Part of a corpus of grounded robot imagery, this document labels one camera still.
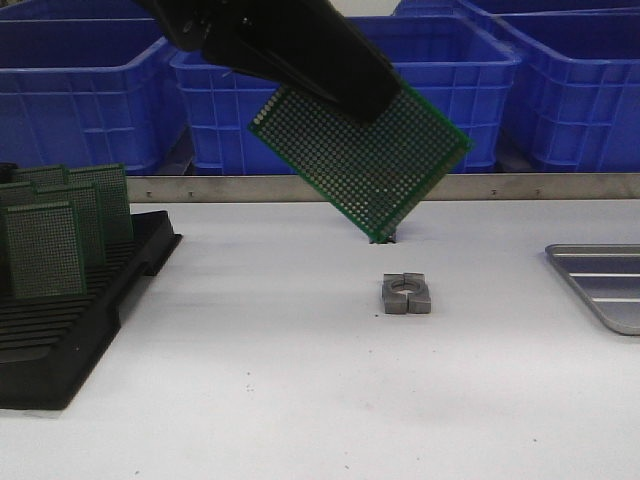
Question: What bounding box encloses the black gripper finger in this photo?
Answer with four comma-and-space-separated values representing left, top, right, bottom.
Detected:
199, 14, 350, 113
240, 1, 400, 123

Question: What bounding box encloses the green perforated circuit board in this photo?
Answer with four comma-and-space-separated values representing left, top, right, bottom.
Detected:
11, 164, 68, 188
36, 181, 106, 268
0, 182, 36, 212
248, 83, 472, 238
68, 163, 134, 244
1, 201, 87, 300

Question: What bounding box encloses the black slotted board rack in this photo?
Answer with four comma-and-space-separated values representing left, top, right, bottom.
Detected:
1, 210, 182, 410

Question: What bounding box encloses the silver metal tray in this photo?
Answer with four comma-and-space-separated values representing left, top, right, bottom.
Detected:
545, 244, 639, 336

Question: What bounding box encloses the blue plastic crate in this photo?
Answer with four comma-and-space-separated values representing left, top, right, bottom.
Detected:
171, 16, 519, 189
1, 19, 187, 175
495, 13, 639, 173

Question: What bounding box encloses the red emergency stop button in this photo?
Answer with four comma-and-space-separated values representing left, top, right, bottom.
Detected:
369, 228, 398, 245

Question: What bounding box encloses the grey metal shaft clamp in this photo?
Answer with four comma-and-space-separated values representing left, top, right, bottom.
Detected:
381, 272, 432, 315

